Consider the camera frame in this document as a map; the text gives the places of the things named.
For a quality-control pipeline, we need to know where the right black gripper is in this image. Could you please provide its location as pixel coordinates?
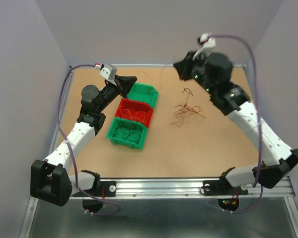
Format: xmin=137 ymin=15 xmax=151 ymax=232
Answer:
xmin=176 ymin=48 xmax=219 ymax=95

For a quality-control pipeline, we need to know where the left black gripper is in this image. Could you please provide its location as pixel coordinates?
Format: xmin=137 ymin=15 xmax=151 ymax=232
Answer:
xmin=97 ymin=75 xmax=137 ymax=113

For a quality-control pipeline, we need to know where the thin yellow orange cable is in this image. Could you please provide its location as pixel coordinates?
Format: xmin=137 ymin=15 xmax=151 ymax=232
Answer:
xmin=119 ymin=108 xmax=149 ymax=122

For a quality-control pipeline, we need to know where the thin dark brown cable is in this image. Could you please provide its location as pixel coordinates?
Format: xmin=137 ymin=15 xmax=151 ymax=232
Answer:
xmin=113 ymin=120 xmax=142 ymax=144

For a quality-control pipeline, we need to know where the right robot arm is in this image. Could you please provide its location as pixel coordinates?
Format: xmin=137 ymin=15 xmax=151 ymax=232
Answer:
xmin=173 ymin=51 xmax=298 ymax=193

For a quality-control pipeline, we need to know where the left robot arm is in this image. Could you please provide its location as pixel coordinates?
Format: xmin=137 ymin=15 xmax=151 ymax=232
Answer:
xmin=30 ymin=75 xmax=137 ymax=206

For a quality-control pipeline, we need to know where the far green plastic bin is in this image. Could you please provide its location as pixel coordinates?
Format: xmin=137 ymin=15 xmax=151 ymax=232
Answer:
xmin=127 ymin=83 xmax=159 ymax=109

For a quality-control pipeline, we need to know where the green plastic bin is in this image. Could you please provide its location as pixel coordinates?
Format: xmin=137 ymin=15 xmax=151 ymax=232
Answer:
xmin=106 ymin=117 xmax=148 ymax=150
xmin=127 ymin=83 xmax=159 ymax=109

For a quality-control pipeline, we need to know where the red plastic bin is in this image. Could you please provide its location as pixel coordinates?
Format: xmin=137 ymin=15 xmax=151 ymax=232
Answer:
xmin=115 ymin=99 xmax=153 ymax=128

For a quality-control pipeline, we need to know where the near green plastic bin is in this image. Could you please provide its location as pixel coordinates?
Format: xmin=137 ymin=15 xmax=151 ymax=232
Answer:
xmin=106 ymin=117 xmax=148 ymax=150

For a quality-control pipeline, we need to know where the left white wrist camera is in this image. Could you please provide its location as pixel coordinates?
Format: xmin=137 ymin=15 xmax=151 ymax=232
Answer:
xmin=94 ymin=63 xmax=117 ymax=86

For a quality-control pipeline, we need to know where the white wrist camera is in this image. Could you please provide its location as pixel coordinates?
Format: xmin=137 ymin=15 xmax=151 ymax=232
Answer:
xmin=94 ymin=63 xmax=117 ymax=86
xmin=193 ymin=33 xmax=216 ymax=60

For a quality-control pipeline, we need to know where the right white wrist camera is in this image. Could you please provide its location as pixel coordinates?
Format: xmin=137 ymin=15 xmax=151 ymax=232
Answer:
xmin=193 ymin=33 xmax=216 ymax=60

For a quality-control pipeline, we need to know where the tangled red yellow cable bundle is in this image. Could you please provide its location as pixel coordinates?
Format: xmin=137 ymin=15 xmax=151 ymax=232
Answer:
xmin=170 ymin=87 xmax=205 ymax=127

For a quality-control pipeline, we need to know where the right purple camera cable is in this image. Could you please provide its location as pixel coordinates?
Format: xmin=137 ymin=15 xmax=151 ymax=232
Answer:
xmin=211 ymin=34 xmax=264 ymax=214

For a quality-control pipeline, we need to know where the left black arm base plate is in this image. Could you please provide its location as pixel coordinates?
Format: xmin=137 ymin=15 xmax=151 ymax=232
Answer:
xmin=78 ymin=178 xmax=117 ymax=197

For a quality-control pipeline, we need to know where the aluminium front mounting rail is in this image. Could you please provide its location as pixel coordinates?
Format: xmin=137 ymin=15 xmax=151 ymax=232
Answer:
xmin=29 ymin=176 xmax=296 ymax=199

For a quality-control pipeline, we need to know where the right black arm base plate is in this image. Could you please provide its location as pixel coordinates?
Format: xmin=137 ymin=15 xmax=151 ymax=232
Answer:
xmin=200 ymin=180 xmax=248 ymax=196

